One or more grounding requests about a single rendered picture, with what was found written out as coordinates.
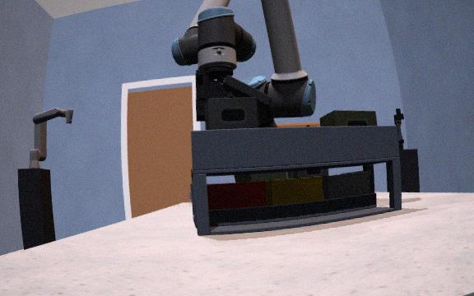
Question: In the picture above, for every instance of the red bin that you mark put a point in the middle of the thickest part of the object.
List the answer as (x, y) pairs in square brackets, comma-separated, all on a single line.
[(236, 195)]

